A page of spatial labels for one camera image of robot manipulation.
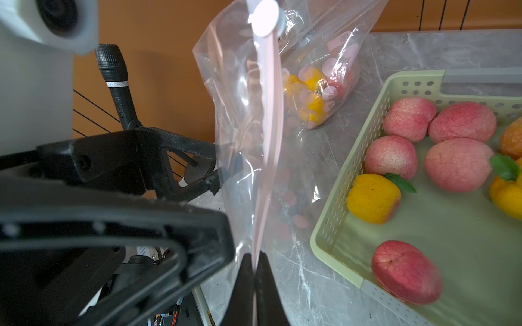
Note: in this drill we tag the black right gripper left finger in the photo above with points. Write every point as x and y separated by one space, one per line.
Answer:
240 309

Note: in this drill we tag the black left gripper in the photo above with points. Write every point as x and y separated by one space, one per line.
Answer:
95 231

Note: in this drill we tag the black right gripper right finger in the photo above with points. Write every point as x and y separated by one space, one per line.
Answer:
269 309

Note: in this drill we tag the clear bag with pink dots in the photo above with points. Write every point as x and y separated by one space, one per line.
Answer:
265 176

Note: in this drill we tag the light green perforated basket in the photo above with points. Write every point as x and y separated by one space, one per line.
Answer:
425 215

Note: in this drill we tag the pink peach front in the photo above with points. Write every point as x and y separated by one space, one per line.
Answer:
345 80

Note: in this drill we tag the clear zip-top bag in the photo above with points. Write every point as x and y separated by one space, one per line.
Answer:
325 35

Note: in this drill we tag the yellow peach with red spot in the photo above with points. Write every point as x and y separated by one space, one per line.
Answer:
311 108

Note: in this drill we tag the large pink peach top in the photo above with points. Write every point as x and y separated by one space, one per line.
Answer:
394 158

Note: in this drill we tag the large pink peach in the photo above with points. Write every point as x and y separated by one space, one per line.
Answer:
511 140
394 158

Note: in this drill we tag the pink peach centre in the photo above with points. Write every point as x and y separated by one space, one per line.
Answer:
459 165

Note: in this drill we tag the pink peach behind top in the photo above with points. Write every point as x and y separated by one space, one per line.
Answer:
410 118

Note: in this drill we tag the pink peach far right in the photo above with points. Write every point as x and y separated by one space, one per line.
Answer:
463 120

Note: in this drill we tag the large pink peach right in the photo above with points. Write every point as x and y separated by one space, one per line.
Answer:
511 140

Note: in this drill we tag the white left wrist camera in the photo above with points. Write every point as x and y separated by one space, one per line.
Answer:
38 42

